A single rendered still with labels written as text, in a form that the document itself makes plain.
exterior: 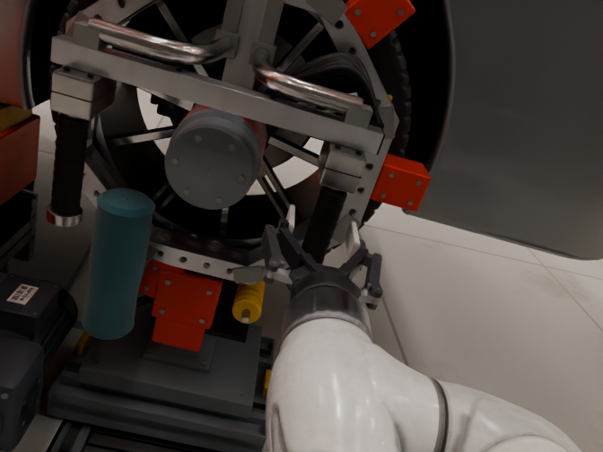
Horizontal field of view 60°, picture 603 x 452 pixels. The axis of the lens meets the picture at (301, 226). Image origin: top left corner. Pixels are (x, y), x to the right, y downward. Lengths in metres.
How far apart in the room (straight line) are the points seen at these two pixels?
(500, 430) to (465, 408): 0.03
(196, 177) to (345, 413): 0.47
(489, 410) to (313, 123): 0.39
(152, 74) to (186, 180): 0.16
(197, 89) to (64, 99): 0.16
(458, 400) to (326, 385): 0.12
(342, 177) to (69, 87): 0.34
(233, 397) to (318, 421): 0.91
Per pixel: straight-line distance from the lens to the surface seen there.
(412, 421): 0.42
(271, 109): 0.67
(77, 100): 0.69
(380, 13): 0.85
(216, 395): 1.28
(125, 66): 0.69
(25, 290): 1.17
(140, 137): 1.03
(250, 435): 1.31
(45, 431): 1.38
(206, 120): 0.76
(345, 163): 0.66
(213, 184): 0.76
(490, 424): 0.45
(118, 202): 0.86
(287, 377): 0.42
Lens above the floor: 1.14
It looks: 26 degrees down
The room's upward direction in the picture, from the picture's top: 18 degrees clockwise
